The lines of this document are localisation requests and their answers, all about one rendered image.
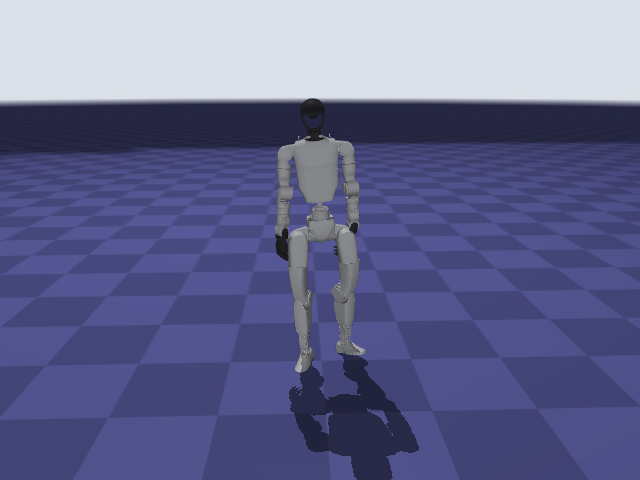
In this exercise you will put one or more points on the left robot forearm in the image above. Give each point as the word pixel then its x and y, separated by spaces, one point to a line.
pixel 352 202

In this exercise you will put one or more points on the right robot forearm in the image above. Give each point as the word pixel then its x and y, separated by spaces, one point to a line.
pixel 282 220

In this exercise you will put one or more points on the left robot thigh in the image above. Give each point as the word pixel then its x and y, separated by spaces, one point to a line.
pixel 348 263

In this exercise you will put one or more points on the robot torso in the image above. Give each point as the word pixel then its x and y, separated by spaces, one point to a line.
pixel 316 165

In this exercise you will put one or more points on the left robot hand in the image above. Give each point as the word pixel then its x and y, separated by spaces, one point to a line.
pixel 353 228

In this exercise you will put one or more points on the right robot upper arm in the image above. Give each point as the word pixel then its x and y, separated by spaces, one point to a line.
pixel 285 154

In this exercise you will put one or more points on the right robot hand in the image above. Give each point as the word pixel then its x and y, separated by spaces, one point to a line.
pixel 281 245

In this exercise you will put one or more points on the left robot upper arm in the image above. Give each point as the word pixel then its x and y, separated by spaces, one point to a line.
pixel 350 185

